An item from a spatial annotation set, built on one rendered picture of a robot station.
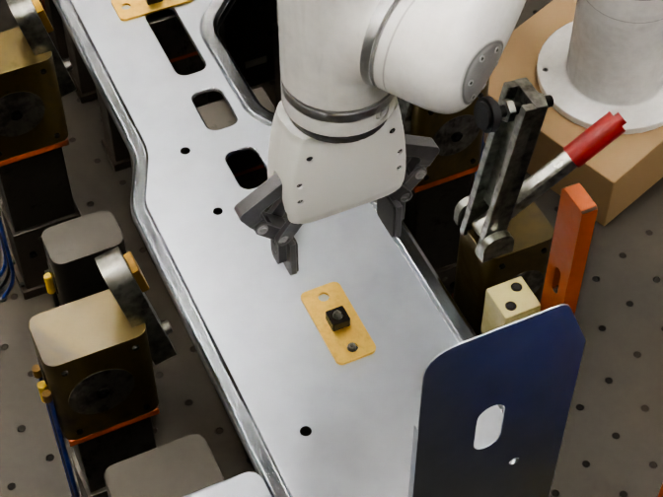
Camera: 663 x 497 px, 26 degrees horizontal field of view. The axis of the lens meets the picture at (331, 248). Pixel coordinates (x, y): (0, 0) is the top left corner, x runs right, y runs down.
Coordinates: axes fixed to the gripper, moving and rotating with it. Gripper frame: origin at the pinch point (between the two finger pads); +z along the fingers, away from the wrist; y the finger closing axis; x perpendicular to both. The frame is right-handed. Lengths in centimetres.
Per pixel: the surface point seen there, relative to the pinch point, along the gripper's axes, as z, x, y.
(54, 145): 19.2, -37.7, 14.8
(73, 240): 13.0, -19.6, 17.9
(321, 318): 11.7, -0.9, 1.2
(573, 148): -0.7, 0.1, -21.9
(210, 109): 13.2, -30.1, 0.1
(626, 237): 42, -17, -46
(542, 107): -9.3, 1.8, -16.8
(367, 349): 11.7, 3.8, -1.0
